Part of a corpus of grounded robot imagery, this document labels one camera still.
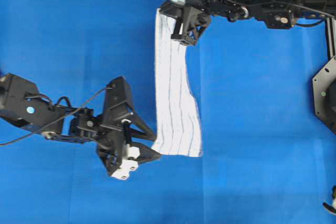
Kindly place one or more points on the blue table cover cloth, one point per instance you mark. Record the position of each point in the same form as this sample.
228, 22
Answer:
266, 157

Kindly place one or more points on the blue striped white towel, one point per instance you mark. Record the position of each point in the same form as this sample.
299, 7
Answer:
177, 116

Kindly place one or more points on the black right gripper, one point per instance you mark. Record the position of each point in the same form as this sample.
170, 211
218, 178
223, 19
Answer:
194, 22

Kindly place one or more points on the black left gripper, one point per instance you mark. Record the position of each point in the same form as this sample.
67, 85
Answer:
118, 154

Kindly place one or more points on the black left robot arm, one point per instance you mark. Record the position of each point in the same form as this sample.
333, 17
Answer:
24, 107

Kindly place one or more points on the black white clip object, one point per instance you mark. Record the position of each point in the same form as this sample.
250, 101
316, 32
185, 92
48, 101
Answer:
331, 208

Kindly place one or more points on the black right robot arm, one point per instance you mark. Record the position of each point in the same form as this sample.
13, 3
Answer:
276, 14

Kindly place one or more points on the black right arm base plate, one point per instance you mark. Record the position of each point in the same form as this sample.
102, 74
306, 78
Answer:
323, 84

